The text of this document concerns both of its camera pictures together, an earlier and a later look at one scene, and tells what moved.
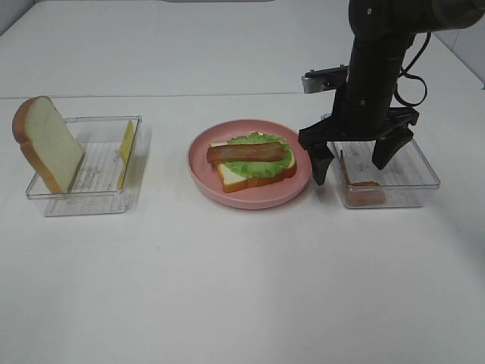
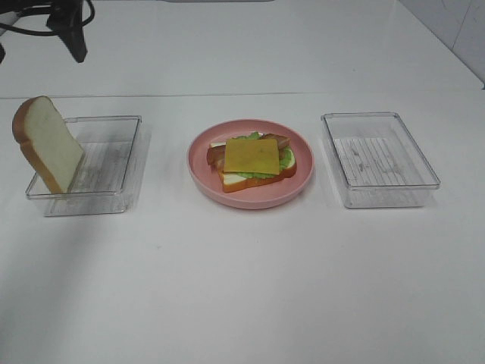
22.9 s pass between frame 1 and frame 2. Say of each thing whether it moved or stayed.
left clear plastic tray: stayed
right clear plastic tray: stayed
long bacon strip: moved
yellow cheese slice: moved
